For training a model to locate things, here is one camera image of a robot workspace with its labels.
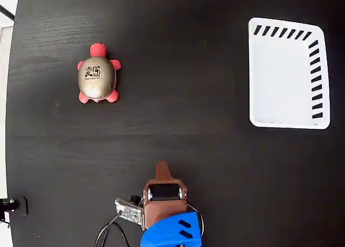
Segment red turtle toy gold shell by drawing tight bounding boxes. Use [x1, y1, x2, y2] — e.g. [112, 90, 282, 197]
[77, 42, 121, 104]

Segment white plastic basket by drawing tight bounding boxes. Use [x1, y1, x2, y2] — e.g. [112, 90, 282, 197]
[247, 17, 331, 129]

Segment black table clamp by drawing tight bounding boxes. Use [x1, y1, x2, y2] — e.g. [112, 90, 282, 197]
[0, 196, 29, 217]

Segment black metal rod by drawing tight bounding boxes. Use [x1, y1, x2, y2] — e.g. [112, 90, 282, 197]
[0, 4, 16, 20]

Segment small camera circuit board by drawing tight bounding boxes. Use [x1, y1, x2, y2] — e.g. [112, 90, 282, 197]
[114, 194, 144, 227]

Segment red white black servo wire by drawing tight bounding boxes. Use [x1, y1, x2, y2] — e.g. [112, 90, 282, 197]
[188, 203, 205, 236]

